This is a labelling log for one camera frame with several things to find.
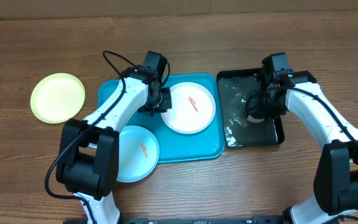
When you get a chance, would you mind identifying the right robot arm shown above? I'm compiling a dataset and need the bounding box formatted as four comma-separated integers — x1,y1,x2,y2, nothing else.
245,69,358,223

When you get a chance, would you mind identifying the green scrubbing sponge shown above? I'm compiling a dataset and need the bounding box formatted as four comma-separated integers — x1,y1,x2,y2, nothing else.
247,115,264,123

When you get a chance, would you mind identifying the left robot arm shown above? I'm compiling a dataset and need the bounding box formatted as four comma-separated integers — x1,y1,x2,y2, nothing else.
50,65,172,223

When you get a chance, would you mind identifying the teal plastic tray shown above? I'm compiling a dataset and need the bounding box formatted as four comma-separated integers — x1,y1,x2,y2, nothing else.
96,73,226,164

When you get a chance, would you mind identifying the light blue plate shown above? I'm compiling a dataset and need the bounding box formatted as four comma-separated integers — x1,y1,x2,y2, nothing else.
117,126,160,183

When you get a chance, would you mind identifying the yellow green plate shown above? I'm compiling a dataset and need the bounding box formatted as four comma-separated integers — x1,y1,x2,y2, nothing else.
30,73,86,124

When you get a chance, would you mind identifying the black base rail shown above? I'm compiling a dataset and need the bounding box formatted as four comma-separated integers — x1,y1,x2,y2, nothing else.
118,215,291,224

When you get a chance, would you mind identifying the black water tray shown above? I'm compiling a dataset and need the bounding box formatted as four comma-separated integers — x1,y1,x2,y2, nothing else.
216,68,285,148

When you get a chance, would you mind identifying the white pink plate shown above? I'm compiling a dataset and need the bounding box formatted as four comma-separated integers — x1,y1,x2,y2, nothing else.
161,82,216,134

